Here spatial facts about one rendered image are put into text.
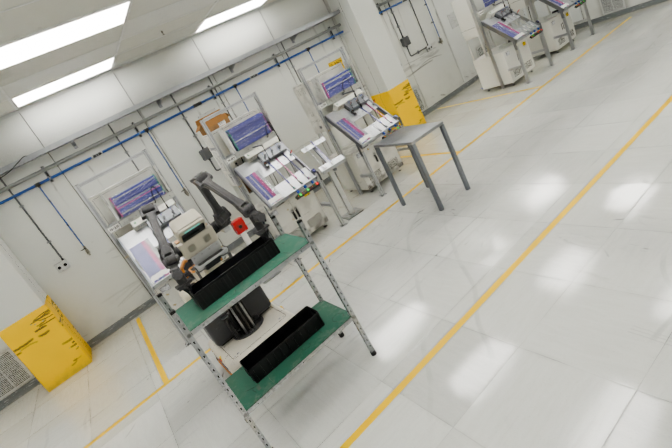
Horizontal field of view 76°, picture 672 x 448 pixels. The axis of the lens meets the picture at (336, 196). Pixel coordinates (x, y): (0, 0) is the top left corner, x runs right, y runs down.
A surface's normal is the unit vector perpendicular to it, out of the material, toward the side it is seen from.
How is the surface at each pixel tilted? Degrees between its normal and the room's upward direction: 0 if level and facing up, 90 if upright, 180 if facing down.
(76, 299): 90
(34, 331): 90
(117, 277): 90
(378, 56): 90
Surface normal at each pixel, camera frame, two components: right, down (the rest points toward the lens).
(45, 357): 0.51, 0.01
